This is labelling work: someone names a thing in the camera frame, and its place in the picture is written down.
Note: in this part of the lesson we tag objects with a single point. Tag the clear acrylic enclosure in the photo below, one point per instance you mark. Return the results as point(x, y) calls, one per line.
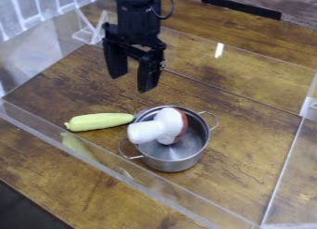
point(244, 72)

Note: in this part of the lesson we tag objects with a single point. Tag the white mesh curtain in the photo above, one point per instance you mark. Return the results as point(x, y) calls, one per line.
point(21, 14)

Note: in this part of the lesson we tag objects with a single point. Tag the yellow-green toy corn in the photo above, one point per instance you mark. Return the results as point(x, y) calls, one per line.
point(97, 121)

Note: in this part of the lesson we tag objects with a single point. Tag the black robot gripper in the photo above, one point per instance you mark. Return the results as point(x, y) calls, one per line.
point(136, 29)

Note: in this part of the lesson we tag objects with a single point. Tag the white and brown toy mushroom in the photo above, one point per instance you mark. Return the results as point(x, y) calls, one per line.
point(164, 128)

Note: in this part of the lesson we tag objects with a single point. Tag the black bar in background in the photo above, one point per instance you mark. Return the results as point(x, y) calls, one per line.
point(252, 10)

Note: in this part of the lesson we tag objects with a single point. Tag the silver metal pot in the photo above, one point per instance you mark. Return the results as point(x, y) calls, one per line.
point(177, 156)

